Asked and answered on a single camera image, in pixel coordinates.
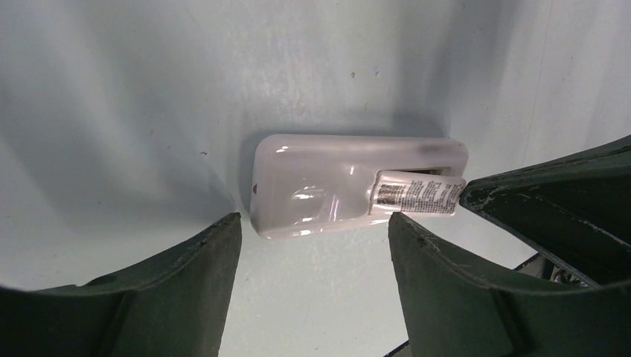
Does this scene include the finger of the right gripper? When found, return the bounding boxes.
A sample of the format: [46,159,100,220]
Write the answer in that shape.
[459,137,630,286]

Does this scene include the white remote control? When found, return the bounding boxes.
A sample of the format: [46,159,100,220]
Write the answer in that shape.
[249,134,468,239]

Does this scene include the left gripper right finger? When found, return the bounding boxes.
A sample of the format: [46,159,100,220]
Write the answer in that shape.
[388,213,630,356]

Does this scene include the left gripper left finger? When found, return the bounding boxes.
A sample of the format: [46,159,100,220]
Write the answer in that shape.
[1,213,242,356]

